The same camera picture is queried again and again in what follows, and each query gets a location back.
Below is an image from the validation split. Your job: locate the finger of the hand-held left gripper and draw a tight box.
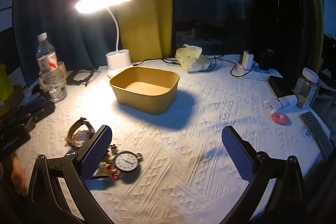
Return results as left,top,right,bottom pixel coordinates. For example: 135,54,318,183
25,103,56,121
19,96,50,112

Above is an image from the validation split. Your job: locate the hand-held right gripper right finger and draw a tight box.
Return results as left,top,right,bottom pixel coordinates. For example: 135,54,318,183
221,126,307,224

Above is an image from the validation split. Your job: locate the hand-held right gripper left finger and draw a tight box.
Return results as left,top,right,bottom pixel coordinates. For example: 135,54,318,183
28,124,114,224

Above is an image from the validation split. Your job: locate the gold beaded jewelry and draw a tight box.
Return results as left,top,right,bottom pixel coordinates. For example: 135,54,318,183
92,144,124,180

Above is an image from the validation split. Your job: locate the gold wristwatch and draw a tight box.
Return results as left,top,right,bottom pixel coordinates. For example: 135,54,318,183
65,117,95,149

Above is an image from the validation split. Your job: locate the silver pocket watch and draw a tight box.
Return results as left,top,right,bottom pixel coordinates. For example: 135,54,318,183
113,151,143,172

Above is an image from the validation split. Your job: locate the person's left hand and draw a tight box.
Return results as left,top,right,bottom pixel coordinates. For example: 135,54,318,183
5,153,28,197

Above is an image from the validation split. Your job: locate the yellow-green cloth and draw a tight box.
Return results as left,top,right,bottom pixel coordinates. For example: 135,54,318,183
0,63,15,102

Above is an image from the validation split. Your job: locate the white textured tablecloth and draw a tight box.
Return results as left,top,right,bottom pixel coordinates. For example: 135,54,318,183
16,55,331,224

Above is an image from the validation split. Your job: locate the printed mug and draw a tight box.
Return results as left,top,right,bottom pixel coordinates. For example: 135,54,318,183
39,61,67,90

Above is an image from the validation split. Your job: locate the clear water bottle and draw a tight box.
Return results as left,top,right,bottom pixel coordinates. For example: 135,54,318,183
36,32,68,103

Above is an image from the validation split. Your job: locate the red round tape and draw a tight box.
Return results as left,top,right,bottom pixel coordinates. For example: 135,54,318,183
272,113,289,125

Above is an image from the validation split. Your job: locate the black phone stand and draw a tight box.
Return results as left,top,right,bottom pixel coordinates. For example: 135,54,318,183
66,64,100,87

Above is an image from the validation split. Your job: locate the white tube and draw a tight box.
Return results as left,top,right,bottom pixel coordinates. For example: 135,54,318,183
264,95,298,111

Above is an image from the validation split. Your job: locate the teal curtain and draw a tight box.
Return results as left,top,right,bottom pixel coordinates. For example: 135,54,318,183
13,0,124,77

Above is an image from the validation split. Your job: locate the black box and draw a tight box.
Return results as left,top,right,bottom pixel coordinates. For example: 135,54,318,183
268,74,297,98

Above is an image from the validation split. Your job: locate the smartphone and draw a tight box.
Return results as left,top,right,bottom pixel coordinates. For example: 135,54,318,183
300,111,334,156

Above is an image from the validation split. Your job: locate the white power strip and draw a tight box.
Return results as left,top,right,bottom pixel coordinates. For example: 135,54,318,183
235,61,284,81

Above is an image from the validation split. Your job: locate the white desk lamp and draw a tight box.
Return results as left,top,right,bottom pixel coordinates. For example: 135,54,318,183
75,0,133,79

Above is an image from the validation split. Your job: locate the white charger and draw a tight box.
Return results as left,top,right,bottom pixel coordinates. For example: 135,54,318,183
242,50,255,68

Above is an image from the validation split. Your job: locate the clear jar white lid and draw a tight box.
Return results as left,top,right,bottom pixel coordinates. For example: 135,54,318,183
293,68,319,109

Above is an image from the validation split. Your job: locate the yellow tissue pack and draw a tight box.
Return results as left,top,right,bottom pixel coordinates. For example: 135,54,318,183
175,44,210,72

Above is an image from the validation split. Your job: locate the yellow curtain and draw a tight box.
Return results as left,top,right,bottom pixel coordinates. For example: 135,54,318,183
113,0,174,63

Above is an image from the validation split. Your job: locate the black cable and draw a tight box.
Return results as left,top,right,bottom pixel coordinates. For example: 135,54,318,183
230,60,259,77
162,55,240,73

